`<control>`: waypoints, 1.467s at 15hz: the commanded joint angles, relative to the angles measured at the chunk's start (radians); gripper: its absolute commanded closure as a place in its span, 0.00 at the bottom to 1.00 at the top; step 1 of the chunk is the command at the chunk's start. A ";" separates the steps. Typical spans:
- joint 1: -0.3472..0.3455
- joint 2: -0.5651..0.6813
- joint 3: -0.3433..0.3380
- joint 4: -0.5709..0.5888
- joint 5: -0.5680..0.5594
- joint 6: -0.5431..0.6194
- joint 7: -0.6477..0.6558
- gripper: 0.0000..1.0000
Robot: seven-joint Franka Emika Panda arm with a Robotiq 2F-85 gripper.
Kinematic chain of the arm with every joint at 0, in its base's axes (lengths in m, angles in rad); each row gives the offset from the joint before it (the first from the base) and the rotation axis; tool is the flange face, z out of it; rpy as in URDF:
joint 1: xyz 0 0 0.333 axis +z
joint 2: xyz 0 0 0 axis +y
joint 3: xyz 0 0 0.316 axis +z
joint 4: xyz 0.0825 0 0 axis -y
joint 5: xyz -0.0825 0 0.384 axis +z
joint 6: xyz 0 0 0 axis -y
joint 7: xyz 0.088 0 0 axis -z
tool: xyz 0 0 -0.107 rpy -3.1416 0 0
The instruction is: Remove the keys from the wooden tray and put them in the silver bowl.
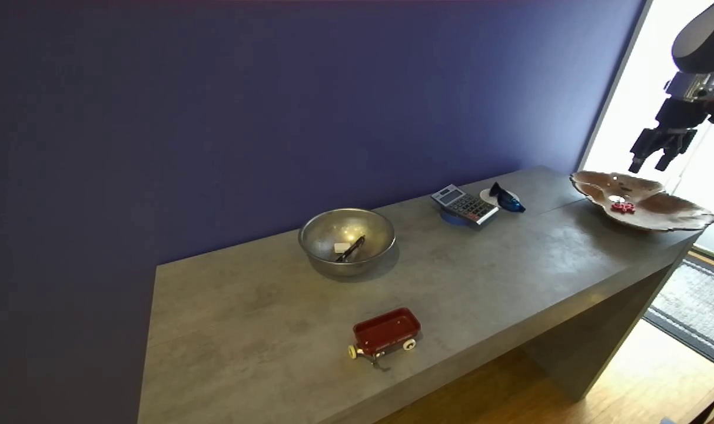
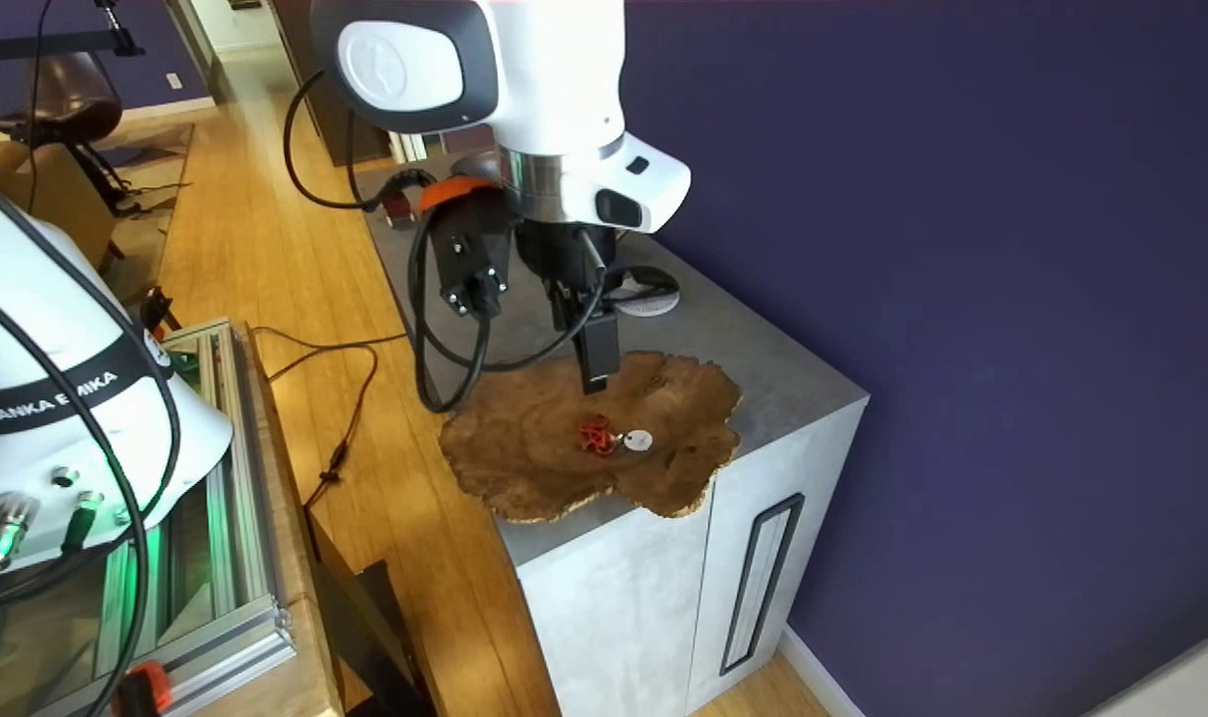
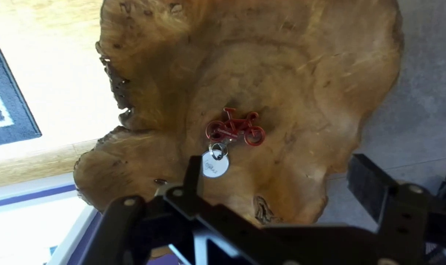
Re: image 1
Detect silver bowl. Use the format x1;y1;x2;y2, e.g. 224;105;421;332
298;208;397;277

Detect glass door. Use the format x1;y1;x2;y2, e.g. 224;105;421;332
577;0;714;223

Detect black pen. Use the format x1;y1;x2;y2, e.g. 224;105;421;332
335;235;366;263

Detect grey calculator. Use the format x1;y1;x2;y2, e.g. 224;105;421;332
431;184;500;228

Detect blue sunglasses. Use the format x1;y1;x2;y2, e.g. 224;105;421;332
489;181;526;214

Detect white round coaster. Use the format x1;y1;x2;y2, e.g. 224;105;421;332
479;187;520;208

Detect wooden tray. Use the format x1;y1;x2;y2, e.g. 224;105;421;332
570;170;714;233

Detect grey door mat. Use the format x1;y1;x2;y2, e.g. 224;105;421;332
643;258;714;373

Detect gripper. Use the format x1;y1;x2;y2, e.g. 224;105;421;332
629;97;714;174

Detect red toy wagon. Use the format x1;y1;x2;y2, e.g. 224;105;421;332
347;307;423;372

